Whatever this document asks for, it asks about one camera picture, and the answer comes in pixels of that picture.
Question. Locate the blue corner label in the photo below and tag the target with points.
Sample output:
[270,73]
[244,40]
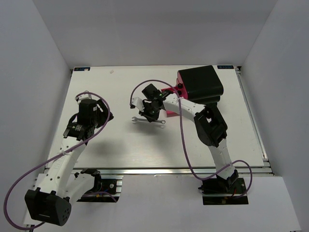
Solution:
[81,69]
[224,67]

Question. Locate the blue corner label right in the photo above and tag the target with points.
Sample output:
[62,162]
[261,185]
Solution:
[224,67]

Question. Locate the silver combination wrench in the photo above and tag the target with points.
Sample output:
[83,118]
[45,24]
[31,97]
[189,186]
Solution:
[146,122]

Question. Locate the black drawer cabinet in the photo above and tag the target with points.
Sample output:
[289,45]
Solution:
[202,84]

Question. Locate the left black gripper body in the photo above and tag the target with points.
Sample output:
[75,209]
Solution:
[101,117]

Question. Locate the pink bottom drawer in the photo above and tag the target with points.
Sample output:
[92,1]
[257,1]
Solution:
[170,113]

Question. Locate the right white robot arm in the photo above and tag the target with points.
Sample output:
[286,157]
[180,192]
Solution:
[209,123]

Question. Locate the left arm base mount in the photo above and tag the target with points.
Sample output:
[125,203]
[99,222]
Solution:
[112,185]

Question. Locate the pink drawer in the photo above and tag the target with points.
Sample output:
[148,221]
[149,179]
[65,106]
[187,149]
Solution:
[181,86]
[170,113]

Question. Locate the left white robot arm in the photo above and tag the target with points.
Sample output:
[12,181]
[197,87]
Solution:
[52,200]

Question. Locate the pink top drawer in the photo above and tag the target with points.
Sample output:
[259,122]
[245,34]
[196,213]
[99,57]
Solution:
[181,86]

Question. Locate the blue corner label left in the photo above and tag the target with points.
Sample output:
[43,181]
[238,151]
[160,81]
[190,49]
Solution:
[81,69]

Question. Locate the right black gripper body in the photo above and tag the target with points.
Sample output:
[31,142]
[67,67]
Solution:
[150,111]

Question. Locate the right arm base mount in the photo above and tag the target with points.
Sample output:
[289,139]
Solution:
[215,194]

